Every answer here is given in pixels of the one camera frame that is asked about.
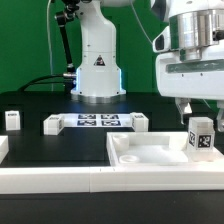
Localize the white fence rail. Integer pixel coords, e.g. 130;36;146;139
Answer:
0;166;224;194
0;136;9;163

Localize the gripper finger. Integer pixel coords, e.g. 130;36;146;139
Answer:
175;98;192;123
217;100;224;131

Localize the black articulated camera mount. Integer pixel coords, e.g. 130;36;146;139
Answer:
55;0;80;93

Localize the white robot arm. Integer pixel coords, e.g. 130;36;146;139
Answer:
63;0;224;132

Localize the white vertical cable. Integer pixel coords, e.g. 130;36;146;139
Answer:
46;0;55;92

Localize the black cable bundle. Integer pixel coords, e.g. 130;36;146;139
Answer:
17;74;68;93

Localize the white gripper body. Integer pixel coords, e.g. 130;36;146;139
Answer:
156;53;224;100

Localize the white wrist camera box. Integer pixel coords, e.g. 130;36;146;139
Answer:
153;27;171;53

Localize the white left fence rail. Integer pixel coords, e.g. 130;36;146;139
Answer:
0;136;9;163

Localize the white front fence rail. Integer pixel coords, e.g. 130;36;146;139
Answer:
0;166;224;194

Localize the white fiducial marker base sheet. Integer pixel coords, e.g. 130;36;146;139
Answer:
63;113;131;127

